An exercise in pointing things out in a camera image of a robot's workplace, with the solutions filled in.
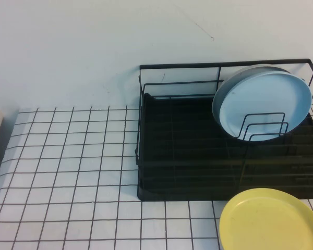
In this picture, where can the grey plate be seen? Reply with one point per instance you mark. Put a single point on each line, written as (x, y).
(250, 68)

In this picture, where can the light blue plate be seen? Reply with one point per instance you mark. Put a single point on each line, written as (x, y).
(250, 104)

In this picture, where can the yellow plate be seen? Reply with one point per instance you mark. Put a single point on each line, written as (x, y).
(268, 224)

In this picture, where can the white black-grid tablecloth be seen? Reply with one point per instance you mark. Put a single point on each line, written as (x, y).
(67, 156)

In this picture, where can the black drip tray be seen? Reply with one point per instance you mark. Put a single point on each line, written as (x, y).
(187, 125)

